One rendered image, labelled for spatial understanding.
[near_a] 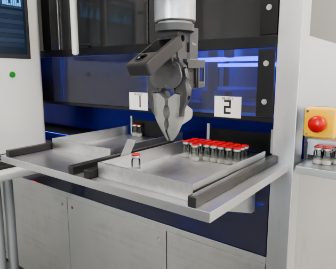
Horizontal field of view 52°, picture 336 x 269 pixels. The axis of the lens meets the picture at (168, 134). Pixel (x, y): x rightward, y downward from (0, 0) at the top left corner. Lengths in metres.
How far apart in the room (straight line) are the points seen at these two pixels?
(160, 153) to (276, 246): 0.41
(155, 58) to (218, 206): 0.28
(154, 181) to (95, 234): 0.85
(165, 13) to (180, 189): 0.32
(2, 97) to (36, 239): 0.79
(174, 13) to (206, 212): 0.35
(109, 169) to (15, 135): 0.75
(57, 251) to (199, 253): 0.82
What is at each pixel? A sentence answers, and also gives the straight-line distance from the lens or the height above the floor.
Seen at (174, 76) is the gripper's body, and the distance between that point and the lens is 0.62.
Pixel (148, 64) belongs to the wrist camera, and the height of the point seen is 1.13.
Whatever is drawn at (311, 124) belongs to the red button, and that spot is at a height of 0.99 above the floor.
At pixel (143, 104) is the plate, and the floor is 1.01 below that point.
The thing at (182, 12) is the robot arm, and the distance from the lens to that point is 0.63.
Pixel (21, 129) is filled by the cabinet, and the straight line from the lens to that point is 1.49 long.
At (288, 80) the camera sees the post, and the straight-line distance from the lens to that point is 0.94.
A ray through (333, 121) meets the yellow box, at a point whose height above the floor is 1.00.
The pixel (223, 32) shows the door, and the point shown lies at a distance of 1.03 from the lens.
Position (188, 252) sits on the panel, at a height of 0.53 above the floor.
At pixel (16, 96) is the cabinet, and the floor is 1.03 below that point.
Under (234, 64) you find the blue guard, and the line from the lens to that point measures 1.00.
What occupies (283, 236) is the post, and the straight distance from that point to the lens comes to 1.03.
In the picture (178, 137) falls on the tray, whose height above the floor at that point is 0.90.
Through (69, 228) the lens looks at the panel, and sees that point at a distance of 1.66.
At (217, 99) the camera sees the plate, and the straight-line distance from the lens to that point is 1.02.
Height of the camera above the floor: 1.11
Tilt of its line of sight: 10 degrees down
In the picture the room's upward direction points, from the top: straight up
